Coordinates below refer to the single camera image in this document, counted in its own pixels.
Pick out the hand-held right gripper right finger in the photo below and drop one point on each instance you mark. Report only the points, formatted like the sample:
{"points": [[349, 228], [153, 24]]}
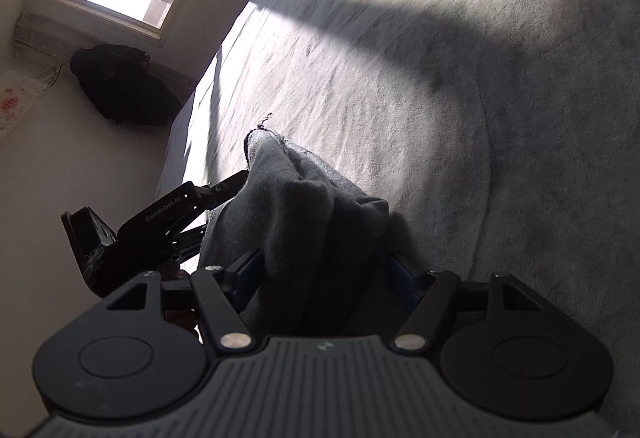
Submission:
{"points": [[405, 285]]}

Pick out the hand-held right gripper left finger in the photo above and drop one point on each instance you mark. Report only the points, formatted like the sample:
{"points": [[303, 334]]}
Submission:
{"points": [[248, 275]]}

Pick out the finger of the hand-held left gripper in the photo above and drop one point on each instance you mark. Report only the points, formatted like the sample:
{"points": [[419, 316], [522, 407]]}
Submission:
{"points": [[190, 243], [222, 190]]}

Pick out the grey knit sweater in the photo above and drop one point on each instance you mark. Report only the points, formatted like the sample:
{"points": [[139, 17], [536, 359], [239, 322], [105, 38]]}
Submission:
{"points": [[280, 198]]}

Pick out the dark hanging coat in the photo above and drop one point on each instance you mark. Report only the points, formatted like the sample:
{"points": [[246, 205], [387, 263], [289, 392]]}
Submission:
{"points": [[125, 87]]}

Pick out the bed with grey blanket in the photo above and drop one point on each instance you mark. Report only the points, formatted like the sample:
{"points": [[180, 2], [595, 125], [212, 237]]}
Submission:
{"points": [[400, 92]]}

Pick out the white wall poster red print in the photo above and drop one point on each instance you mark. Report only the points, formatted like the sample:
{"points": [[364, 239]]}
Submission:
{"points": [[17, 100]]}

